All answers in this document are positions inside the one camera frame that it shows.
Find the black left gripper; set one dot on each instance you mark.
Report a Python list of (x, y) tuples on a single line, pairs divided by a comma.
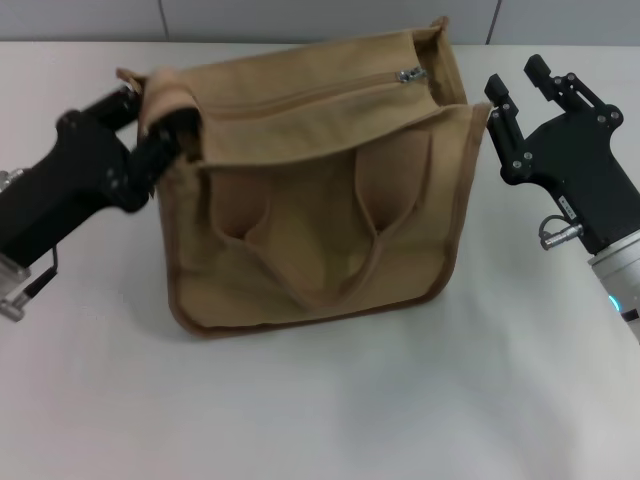
[(70, 185)]

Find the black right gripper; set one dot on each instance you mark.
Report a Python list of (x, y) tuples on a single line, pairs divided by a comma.
[(585, 165)]

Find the silver metal zipper pull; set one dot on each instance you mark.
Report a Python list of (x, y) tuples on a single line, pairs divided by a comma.
[(412, 75)]

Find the khaki canvas food bag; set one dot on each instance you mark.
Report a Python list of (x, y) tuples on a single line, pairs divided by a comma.
[(320, 200)]

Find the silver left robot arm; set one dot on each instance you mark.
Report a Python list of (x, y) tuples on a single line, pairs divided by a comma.
[(10, 277)]

